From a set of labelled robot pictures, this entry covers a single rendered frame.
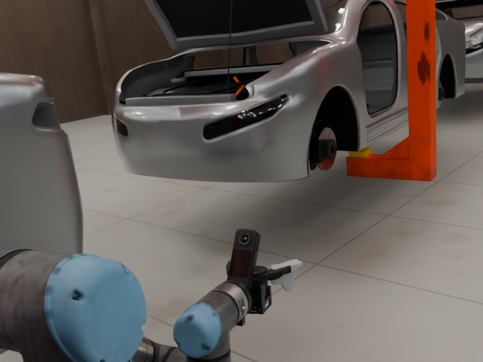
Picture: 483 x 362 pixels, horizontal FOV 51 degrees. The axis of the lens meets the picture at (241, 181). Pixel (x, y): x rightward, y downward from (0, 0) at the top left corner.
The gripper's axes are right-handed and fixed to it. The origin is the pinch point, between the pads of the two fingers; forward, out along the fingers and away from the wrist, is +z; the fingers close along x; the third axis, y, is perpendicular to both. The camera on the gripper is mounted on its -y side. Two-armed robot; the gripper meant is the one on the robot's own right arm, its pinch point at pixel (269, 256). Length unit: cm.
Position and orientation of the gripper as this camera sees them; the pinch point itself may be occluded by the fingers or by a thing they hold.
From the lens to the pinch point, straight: 114.1
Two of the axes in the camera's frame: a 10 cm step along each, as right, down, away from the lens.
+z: 4.1, -1.8, 8.9
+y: 0.6, 9.8, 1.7
